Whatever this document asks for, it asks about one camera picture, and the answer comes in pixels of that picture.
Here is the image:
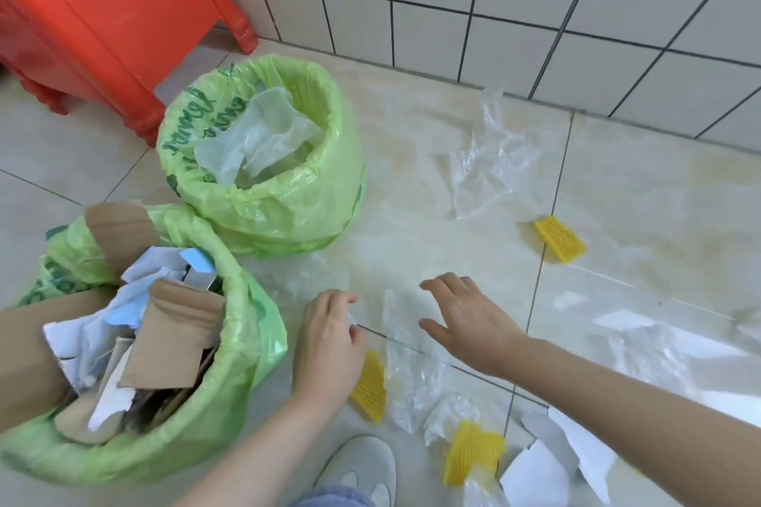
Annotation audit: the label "person's right hand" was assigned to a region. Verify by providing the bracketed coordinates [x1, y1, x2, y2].
[419, 273, 530, 380]

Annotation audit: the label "yellow foam net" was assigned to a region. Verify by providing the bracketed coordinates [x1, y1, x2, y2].
[442, 420, 505, 487]
[349, 350, 388, 425]
[533, 215, 587, 264]

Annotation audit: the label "white paper scraps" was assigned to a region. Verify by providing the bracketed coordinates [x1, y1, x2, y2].
[42, 245, 619, 507]

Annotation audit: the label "brown cardboard pieces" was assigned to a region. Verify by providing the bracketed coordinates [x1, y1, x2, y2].
[53, 200, 227, 445]

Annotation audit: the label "clear plastic film scraps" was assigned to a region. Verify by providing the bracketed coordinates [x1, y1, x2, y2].
[194, 84, 761, 507]

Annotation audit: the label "long cardboard box strip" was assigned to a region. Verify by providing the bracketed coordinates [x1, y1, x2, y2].
[0, 286, 115, 435]

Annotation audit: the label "person's right forearm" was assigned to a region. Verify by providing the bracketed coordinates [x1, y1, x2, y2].
[505, 337, 761, 507]

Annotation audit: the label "person's left forearm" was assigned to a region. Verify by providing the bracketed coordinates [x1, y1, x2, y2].
[172, 393, 340, 507]

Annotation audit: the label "red plastic stool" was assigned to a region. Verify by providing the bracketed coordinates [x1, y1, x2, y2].
[0, 0, 260, 148]

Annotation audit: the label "person's left leg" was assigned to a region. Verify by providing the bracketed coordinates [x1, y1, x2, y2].
[294, 486, 376, 507]

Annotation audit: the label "person's left white shoe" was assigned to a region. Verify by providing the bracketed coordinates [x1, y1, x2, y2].
[313, 435, 398, 507]

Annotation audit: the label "person's left hand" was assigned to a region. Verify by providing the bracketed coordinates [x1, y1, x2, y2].
[291, 288, 368, 406]

